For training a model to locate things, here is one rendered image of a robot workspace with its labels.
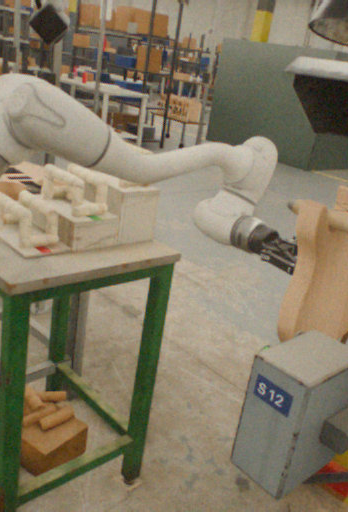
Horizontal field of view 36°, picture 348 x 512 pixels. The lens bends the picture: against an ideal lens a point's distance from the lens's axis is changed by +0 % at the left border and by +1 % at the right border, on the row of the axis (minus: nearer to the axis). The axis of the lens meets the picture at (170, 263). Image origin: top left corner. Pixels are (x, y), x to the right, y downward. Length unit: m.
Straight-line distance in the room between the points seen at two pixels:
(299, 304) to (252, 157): 0.43
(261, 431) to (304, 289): 0.38
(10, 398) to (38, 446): 0.58
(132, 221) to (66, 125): 0.67
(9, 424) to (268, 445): 0.91
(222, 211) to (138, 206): 0.35
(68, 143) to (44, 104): 0.08
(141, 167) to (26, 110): 0.28
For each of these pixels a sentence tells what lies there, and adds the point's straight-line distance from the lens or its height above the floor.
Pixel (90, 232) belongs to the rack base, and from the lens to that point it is 1.56.
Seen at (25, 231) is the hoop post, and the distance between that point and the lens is 1.49.
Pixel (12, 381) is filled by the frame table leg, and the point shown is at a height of 0.64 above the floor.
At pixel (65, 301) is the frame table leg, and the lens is 2.19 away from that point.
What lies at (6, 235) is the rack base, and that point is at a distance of 1.61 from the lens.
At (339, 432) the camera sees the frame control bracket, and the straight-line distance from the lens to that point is 0.84.
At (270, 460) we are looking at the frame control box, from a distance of 0.84.
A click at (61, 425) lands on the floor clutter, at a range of 2.16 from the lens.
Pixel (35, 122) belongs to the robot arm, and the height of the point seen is 1.35.
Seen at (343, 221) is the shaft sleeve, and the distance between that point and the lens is 1.05.
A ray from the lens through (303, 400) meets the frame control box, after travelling 0.76.
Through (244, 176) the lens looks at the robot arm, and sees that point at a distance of 1.36.
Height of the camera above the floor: 1.50
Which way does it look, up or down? 21 degrees down
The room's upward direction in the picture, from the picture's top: 9 degrees clockwise
